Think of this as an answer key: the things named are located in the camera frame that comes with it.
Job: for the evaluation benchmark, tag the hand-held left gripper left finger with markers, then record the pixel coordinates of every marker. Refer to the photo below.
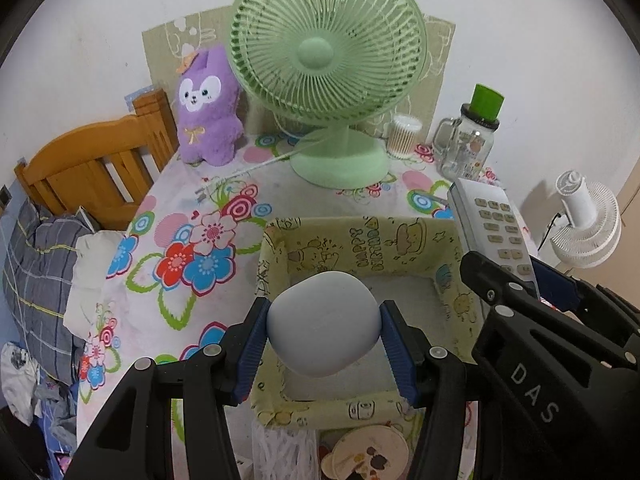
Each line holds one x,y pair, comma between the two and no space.
252,341

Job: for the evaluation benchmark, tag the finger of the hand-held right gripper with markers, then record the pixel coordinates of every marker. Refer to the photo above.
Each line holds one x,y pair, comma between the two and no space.
482,275
557,285

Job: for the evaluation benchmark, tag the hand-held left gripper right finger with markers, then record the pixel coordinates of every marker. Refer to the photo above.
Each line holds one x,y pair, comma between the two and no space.
397,351

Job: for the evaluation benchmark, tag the white remote control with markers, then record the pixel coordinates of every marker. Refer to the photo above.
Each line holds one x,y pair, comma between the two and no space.
492,220

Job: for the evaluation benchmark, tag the pale blue egg-shaped case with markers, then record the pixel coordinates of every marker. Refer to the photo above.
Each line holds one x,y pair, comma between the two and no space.
322,322

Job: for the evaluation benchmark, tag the round cream compact mirror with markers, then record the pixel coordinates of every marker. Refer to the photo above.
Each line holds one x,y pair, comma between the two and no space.
365,447

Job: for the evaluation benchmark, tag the yellow printed fabric storage box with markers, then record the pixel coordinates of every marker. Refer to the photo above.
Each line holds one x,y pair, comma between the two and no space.
320,250

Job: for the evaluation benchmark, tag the white plastic pack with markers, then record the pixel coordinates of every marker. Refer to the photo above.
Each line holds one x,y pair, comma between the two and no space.
285,452

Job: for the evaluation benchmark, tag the white clip fan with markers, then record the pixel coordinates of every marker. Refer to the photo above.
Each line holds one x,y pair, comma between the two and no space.
590,220

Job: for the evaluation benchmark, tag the glass mug jar green lid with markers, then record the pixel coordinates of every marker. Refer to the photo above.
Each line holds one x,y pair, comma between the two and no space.
467,145

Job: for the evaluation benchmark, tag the cotton swab container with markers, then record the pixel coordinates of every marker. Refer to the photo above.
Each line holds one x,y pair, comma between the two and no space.
404,135

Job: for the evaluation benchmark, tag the floral tablecloth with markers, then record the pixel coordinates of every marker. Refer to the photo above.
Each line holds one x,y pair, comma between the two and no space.
165,200

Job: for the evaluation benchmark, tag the white pillow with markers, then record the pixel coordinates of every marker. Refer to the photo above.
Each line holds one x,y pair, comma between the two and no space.
92,280

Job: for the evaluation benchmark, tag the grey plaid pillow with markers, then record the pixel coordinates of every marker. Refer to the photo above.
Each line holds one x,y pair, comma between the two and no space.
40,270

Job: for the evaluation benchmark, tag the purple plush toy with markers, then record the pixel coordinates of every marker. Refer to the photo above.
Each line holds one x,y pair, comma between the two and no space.
207,120

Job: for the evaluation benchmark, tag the white printed garment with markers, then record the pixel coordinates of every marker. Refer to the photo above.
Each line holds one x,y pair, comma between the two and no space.
17,380

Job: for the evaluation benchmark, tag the wooden bed headboard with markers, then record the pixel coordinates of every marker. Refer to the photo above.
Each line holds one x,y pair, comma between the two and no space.
75,170

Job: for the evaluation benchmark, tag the pale blue card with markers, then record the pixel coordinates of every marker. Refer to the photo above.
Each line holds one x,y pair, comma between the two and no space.
136,95

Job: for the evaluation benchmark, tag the green desk fan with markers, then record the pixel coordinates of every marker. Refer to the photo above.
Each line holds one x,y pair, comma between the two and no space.
315,52

